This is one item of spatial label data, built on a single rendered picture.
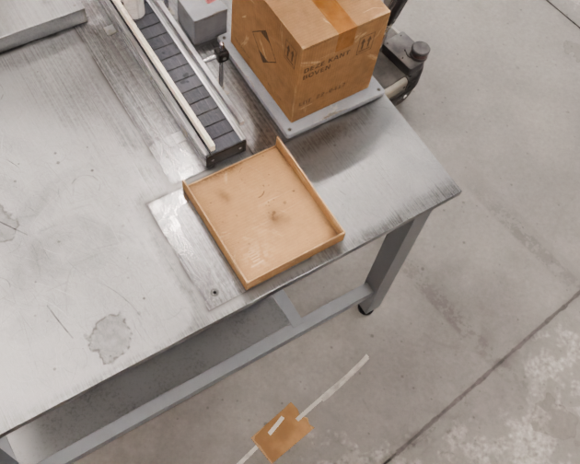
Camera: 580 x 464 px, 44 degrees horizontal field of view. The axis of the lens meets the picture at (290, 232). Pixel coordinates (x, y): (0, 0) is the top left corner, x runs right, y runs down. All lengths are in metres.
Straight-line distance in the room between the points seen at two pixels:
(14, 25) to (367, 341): 1.45
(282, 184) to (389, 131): 0.33
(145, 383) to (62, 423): 0.25
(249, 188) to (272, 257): 0.19
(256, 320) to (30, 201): 0.82
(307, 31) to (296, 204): 0.40
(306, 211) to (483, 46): 1.80
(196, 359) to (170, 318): 0.62
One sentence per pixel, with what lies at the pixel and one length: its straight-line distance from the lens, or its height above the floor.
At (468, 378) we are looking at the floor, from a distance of 2.55.
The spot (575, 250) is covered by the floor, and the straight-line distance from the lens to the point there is 2.90.
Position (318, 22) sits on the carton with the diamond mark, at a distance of 1.67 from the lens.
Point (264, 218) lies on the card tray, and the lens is 1.69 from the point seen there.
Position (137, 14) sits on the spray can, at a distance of 1.97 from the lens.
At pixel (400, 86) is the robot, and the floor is 0.23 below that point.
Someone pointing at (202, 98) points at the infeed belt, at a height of 0.88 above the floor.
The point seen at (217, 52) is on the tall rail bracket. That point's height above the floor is 0.97.
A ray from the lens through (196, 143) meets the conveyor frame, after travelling 1.74.
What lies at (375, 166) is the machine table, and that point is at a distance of 1.81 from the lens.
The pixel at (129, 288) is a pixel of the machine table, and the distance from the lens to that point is 1.62.
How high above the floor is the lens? 2.31
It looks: 62 degrees down
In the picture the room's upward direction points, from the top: 12 degrees clockwise
